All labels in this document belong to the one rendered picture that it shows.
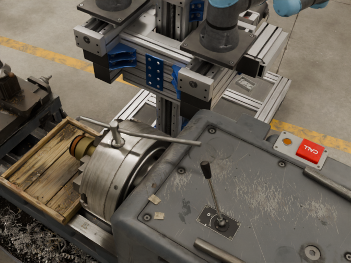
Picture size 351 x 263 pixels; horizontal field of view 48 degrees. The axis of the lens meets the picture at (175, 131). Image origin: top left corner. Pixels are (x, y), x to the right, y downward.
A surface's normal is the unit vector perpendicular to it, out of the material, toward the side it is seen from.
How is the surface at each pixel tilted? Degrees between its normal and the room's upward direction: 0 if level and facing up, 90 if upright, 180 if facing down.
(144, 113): 0
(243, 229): 0
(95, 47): 90
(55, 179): 0
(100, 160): 32
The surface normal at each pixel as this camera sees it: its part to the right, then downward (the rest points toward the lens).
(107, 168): -0.27, -0.18
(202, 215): 0.04, -0.65
